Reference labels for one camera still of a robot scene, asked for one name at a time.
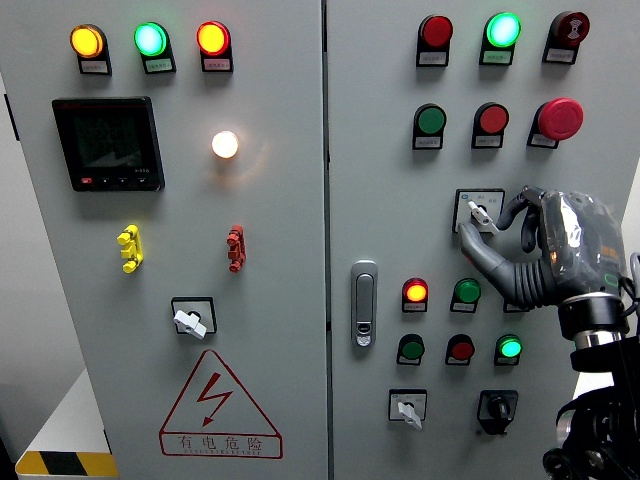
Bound large white-handled turn switch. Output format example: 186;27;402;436
452;188;506;236

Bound small raised green lamp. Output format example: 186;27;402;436
453;278;483;305

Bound large red stop button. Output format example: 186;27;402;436
534;97;585;142

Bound small lit green lamp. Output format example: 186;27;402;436
494;334;524;360

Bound large red push button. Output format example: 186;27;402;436
473;102;510;135

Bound small red push button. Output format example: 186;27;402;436
446;334;476;361

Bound small lit red lamp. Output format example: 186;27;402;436
402;277;430;304

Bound large green push button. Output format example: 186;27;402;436
413;103;448;136

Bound small green push button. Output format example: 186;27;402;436
397;333;426;361

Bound pale grey door with lock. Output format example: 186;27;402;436
324;0;640;480

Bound dark red buzzer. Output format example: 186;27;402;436
549;10;591;49

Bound silver door lock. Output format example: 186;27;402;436
350;260;379;349

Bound large lit green lamp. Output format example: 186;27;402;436
484;12;523;50

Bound large unlit red lamp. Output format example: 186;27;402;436
417;14;455;50

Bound pale grey door with display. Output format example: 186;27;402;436
0;0;329;480

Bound lit white lamp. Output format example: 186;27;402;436
211;130;240;160

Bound red warning triangle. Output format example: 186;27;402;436
158;349;284;460

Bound lit red-orange round lamp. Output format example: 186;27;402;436
195;20;233;58

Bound lit green round lamp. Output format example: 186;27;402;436
133;22;171;59

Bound black display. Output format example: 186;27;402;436
51;96;166;193

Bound lit yellow round lamp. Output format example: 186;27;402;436
69;23;108;61

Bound black yellow striped tape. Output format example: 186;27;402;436
15;451;119;479

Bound black-handled turn switch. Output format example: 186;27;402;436
476;389;520;437

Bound small white-handled turn switch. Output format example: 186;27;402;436
388;389;429;431

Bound small red handle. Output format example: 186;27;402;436
226;224;246;274

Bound white-handled turn switch unlabelled plate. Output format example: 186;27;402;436
170;296;218;341

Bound small yellow handle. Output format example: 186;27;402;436
116;224;145;274

